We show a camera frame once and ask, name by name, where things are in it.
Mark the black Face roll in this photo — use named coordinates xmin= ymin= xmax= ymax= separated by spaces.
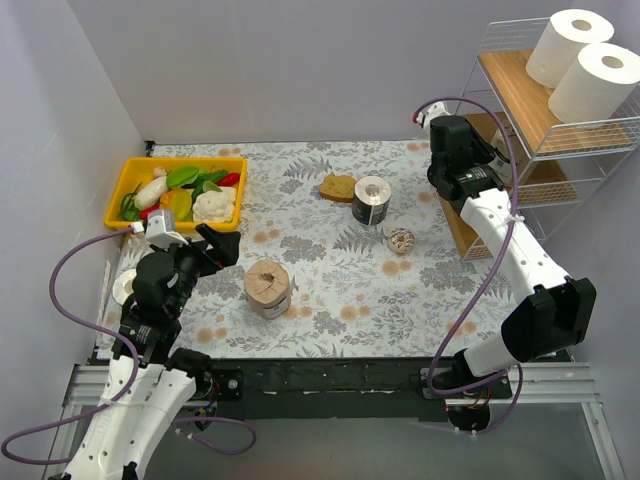
xmin=352 ymin=176 xmax=392 ymax=226

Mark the large white paper towel roll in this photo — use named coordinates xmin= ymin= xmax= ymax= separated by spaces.
xmin=525 ymin=9 xmax=615 ymax=89

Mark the small white paper towel roll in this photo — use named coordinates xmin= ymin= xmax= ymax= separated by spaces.
xmin=548 ymin=43 xmax=639 ymax=123

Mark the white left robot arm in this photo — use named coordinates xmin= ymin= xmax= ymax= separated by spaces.
xmin=61 ymin=224 xmax=241 ymax=479

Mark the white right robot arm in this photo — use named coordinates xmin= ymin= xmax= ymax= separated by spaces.
xmin=188 ymin=142 xmax=595 ymax=398

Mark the white cauliflower toy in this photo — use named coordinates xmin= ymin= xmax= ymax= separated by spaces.
xmin=192 ymin=187 xmax=237 ymax=223

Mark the small white roll at edge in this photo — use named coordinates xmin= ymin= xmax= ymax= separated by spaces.
xmin=112 ymin=268 xmax=136 ymax=305

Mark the yellow orange pepper toy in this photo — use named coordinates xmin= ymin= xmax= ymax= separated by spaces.
xmin=159 ymin=189 xmax=192 ymax=222

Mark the red chili pepper toy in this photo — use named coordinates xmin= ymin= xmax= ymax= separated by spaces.
xmin=217 ymin=172 xmax=241 ymax=187

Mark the green leafy vegetable toy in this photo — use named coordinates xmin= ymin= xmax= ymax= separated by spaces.
xmin=166 ymin=166 xmax=227 ymax=190

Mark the white daikon radish toy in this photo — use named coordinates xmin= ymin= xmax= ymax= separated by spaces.
xmin=134 ymin=176 xmax=169 ymax=210

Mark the yellow plastic bin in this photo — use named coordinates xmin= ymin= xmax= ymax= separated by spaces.
xmin=104 ymin=157 xmax=248 ymax=233

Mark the slice of brown bread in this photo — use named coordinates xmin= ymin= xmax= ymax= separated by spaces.
xmin=318 ymin=172 xmax=356 ymax=203

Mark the floral tablecloth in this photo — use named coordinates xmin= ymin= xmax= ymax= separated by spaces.
xmin=97 ymin=139 xmax=559 ymax=360

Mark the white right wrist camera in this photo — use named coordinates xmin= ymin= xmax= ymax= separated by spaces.
xmin=412 ymin=101 xmax=450 ymax=131

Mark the white wire wooden shelf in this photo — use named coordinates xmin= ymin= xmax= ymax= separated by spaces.
xmin=449 ymin=18 xmax=639 ymax=241

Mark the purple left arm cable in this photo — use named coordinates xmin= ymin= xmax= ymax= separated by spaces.
xmin=0 ymin=224 xmax=259 ymax=464

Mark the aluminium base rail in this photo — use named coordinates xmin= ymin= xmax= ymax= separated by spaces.
xmin=42 ymin=359 xmax=626 ymax=480

